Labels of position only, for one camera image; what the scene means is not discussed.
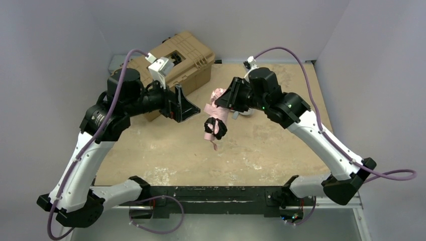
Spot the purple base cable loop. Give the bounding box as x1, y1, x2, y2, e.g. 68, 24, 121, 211
128, 195, 185, 235

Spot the pink umbrella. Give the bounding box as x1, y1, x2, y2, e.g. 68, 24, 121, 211
203, 88, 230, 151

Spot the aluminium frame rail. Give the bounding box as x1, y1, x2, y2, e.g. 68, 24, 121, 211
67, 196, 370, 240

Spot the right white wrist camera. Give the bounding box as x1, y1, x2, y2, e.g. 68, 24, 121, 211
243, 56, 259, 81

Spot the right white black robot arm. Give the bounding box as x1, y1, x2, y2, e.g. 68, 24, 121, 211
215, 67, 376, 205

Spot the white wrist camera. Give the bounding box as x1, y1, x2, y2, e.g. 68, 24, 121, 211
145, 52, 174, 89
243, 56, 259, 81

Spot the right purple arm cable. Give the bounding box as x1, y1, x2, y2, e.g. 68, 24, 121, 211
253, 46, 417, 184

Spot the pink grey umbrella case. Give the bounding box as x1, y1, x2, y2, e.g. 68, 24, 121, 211
232, 109, 254, 119

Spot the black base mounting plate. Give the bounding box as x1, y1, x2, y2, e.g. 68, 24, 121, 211
118, 175, 315, 220

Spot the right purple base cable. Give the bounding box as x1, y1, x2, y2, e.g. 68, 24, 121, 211
283, 197, 318, 227

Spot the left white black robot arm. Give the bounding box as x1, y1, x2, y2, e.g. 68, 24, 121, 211
37, 68, 200, 228

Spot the tan plastic toolbox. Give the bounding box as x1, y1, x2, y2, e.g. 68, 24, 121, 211
111, 30, 216, 122

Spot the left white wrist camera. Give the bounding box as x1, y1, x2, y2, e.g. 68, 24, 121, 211
145, 52, 174, 89

